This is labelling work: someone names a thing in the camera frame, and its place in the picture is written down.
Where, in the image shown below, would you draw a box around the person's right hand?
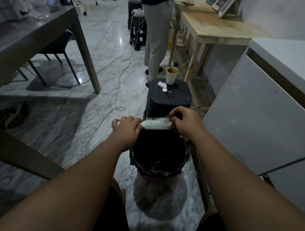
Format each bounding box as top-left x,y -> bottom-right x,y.
169,106 -> 210,142

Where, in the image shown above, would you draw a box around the person's left hand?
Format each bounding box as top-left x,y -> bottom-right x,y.
111,116 -> 143,153

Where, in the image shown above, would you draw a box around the clump of hair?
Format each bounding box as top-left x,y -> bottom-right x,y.
158,115 -> 174,127

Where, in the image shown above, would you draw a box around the white plastic hairbrush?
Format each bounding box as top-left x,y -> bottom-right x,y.
111,117 -> 173,131

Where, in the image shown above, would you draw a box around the person's right forearm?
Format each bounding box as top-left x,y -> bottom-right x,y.
190,132 -> 305,231

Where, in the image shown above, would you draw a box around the person's left forearm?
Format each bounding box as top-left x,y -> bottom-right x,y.
0,134 -> 138,231

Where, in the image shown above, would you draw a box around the black plastic stool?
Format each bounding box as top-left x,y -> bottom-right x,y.
129,16 -> 148,51
142,78 -> 192,120
128,0 -> 143,30

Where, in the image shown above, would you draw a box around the bin with black bag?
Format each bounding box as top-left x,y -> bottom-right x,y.
129,129 -> 189,185

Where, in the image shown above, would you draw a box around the paper cup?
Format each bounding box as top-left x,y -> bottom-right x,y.
166,67 -> 179,85

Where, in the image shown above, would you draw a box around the white cabinet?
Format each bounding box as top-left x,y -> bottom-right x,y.
202,38 -> 305,213

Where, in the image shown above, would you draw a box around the person's left leg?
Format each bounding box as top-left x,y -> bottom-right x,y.
92,178 -> 131,231

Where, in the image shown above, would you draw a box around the person's leg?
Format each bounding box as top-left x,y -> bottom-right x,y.
197,207 -> 227,231
92,178 -> 131,231

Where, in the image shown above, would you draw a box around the light wooden table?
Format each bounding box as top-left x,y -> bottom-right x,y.
169,0 -> 253,111

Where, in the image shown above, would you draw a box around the person's right leg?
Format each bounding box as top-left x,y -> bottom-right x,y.
197,207 -> 227,231

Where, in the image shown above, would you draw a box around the wooden table edge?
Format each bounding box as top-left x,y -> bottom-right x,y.
0,129 -> 66,180

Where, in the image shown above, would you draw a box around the black chair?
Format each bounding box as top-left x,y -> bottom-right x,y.
16,30 -> 81,86

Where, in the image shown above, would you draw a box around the dark shoes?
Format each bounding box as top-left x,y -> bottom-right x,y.
0,101 -> 29,130

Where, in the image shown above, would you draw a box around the grey table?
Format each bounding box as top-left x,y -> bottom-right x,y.
0,6 -> 102,94

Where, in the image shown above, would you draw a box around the clear plastic container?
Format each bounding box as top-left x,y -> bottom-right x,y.
30,0 -> 52,20

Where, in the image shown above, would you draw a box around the white floor cable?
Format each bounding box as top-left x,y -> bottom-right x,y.
85,51 -> 132,154

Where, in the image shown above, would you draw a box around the white picture frame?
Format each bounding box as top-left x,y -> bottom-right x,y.
212,0 -> 236,18

